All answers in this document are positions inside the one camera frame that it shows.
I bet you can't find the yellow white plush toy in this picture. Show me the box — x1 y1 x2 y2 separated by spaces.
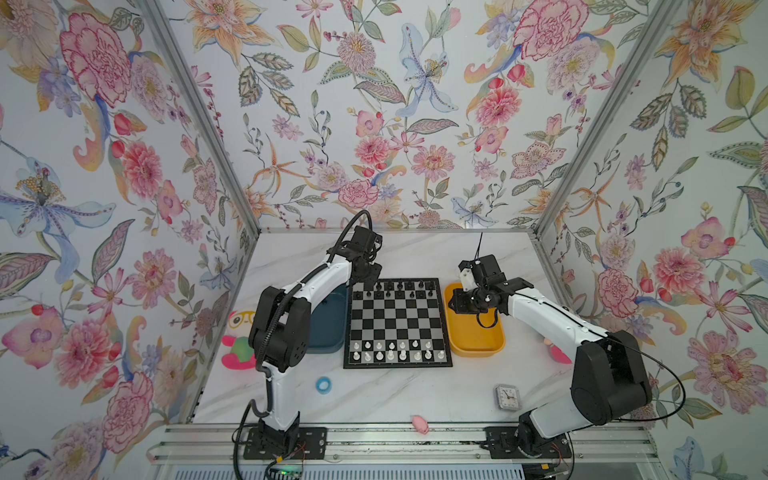
220 311 256 371

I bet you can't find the yellow plastic tray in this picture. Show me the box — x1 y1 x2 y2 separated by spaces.
443 282 506 358

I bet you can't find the pink eraser toy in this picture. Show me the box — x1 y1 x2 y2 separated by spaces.
411 415 430 435

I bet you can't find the black white chessboard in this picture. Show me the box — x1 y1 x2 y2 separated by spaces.
343 278 453 370

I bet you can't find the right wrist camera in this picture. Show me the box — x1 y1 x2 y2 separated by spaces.
459 265 477 292

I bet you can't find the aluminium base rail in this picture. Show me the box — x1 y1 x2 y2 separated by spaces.
147 422 659 466

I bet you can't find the teal plastic tray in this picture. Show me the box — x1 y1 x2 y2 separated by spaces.
307 284 348 354

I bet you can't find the pink plush doll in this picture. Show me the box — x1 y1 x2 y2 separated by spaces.
544 338 573 365

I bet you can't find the small white clock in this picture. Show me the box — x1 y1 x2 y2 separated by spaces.
494 384 521 411

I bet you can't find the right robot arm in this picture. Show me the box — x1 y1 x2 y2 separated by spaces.
449 255 652 454

